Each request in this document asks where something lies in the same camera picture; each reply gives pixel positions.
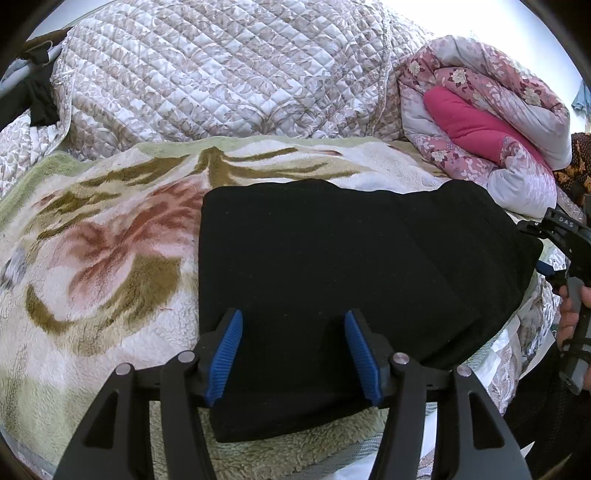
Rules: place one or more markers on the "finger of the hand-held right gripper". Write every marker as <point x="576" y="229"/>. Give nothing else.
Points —
<point x="549" y="270"/>
<point x="535" y="228"/>

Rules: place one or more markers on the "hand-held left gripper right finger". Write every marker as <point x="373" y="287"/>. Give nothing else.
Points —
<point x="362" y="355"/>

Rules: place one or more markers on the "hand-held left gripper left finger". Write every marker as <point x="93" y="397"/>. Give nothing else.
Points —
<point x="226" y="355"/>

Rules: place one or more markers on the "black pants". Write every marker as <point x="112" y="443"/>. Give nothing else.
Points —
<point x="323" y="254"/>

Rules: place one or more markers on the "person's right hand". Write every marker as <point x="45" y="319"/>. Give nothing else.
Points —
<point x="567" y="318"/>

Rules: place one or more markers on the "brown patterned cloth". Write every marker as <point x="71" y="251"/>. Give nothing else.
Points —
<point x="581" y="152"/>

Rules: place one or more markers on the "pink floral comforter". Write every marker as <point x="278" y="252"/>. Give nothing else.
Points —
<point x="461" y="157"/>

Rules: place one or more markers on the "plain pink cloth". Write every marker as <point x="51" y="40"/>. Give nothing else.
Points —
<point x="471" y="124"/>

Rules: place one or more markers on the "small blue cloth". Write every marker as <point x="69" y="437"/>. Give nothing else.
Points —
<point x="581" y="99"/>

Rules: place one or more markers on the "floral fleece blanket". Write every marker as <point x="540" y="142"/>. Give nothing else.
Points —
<point x="92" y="254"/>

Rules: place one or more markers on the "quilted beige bedspread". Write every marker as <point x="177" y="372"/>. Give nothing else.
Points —
<point x="207" y="69"/>

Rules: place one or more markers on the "black garment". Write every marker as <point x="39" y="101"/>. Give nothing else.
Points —
<point x="41" y="104"/>

